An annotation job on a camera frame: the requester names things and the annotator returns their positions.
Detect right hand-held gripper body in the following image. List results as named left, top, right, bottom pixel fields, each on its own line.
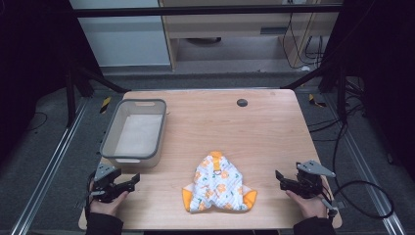
left=286, top=159, right=337, bottom=200

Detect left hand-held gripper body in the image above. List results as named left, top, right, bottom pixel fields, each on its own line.
left=89, top=163, right=136, bottom=204

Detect person's left hand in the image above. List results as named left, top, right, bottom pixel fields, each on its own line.
left=88, top=190, right=130, bottom=217

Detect person's right hand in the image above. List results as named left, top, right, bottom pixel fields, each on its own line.
left=285, top=187, right=331, bottom=220

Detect grey plastic bin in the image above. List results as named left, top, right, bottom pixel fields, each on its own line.
left=99, top=98, right=168, bottom=169

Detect white orange floral baby garment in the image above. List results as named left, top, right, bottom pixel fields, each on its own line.
left=181, top=150, right=258, bottom=213

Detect yellow black striped tape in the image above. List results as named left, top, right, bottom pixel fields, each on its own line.
left=307, top=93, right=328, bottom=109
left=99, top=96, right=113, bottom=115

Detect black metal stand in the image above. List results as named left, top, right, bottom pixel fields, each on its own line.
left=280, top=60, right=348, bottom=125
left=63, top=60, right=131, bottom=129

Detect white cabinet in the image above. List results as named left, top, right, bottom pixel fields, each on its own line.
left=69, top=0, right=172, bottom=69

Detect light wooden shelf cabinet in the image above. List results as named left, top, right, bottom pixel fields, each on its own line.
left=159, top=0, right=345, bottom=71

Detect black horizontal bar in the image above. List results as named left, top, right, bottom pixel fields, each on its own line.
left=72, top=3, right=344, bottom=19

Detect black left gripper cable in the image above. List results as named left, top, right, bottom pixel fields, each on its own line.
left=83, top=174, right=96, bottom=219

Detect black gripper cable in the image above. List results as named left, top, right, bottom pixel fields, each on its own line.
left=83, top=174, right=96, bottom=219
left=319, top=121, right=395, bottom=220

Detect aluminium floor rail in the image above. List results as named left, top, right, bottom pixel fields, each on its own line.
left=322, top=92, right=409, bottom=235
left=9, top=97, right=90, bottom=235

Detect black floor cables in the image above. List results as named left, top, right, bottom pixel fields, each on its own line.
left=306, top=77, right=370, bottom=143

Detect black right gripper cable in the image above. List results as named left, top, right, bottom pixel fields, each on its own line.
left=319, top=121, right=395, bottom=220

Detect black hanging cables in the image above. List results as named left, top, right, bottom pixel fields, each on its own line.
left=282, top=11, right=326, bottom=71

